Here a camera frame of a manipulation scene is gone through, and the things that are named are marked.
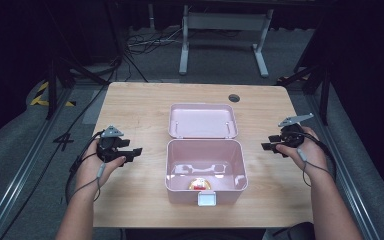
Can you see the black metal stand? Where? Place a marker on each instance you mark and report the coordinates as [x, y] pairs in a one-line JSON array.
[[323, 86]]

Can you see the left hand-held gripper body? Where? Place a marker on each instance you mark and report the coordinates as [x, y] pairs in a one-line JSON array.
[[108, 150]]

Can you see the pink plastic box with lid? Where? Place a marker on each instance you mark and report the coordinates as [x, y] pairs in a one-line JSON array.
[[206, 160]]

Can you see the white metal table frame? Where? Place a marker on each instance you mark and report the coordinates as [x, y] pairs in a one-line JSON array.
[[225, 21]]

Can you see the grey metal floor rail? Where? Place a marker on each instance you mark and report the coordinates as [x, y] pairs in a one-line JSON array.
[[343, 166], [23, 166]]

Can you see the person's left hand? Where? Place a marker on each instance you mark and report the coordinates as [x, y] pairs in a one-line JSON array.
[[93, 170]]

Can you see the small red and yellow toy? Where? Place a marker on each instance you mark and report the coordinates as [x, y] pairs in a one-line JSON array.
[[200, 184]]

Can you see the black tripod stand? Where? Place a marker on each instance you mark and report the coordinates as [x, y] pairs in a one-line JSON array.
[[53, 76]]

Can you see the person's right hand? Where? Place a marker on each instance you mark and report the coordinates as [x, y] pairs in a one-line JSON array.
[[311, 156]]

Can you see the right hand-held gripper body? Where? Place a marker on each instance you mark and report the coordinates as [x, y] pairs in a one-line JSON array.
[[291, 135]]

